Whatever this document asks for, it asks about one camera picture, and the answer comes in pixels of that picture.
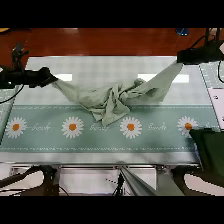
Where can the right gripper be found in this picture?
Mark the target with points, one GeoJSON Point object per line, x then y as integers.
{"type": "Point", "coordinates": [191, 56]}

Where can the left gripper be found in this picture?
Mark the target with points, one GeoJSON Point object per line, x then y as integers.
{"type": "Point", "coordinates": [40, 77]}

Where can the pale green shirt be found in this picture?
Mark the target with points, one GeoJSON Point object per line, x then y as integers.
{"type": "Point", "coordinates": [110, 98]}

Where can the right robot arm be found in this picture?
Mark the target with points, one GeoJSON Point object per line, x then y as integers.
{"type": "Point", "coordinates": [216, 52]}

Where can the dark green garment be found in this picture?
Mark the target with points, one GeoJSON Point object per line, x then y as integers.
{"type": "Point", "coordinates": [210, 150]}

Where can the silver frame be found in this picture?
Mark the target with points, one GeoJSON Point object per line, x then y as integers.
{"type": "Point", "coordinates": [141, 186]}

